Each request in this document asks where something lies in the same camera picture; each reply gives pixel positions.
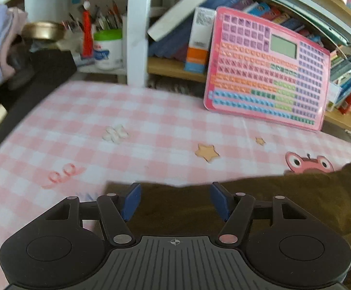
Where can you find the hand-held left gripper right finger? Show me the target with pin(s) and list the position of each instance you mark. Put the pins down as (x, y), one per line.
(219, 201)

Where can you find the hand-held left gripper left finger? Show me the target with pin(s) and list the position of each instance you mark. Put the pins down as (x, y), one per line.
(131, 201)

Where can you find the pink checkered cartoon table mat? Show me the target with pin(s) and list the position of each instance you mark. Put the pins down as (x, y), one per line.
(133, 111)

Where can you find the pink toy keyboard tablet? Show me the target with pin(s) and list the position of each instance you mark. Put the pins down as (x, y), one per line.
(248, 66)

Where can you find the white jar with green lid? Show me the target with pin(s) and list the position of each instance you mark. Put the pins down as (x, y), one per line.
(107, 50)

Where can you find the black flat box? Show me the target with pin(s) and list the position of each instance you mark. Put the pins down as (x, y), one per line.
(39, 78)

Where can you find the row of dark blue books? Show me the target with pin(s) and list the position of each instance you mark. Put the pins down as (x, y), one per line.
(166, 48)

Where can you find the white orange box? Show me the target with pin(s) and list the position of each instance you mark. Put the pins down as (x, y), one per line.
(198, 36)

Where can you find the red tassel ornament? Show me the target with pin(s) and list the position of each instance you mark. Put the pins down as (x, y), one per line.
(88, 36)

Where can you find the white pen holder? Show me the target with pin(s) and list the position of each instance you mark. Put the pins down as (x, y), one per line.
(71, 40)

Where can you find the dark round object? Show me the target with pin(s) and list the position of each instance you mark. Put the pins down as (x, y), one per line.
(21, 63)

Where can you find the stack of leaning blue books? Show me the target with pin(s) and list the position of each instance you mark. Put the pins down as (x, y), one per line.
(344, 69)

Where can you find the bundle of pens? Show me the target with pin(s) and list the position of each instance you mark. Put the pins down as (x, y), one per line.
(103, 18)

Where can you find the gold round tin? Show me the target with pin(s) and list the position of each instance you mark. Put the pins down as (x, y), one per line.
(42, 30)

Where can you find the thick white book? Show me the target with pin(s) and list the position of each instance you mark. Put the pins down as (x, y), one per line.
(181, 9)

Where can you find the teal flat folder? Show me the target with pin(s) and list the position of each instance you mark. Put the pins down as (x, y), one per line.
(299, 9)

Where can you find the white metal shelf frame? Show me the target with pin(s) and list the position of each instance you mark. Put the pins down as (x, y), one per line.
(137, 36)

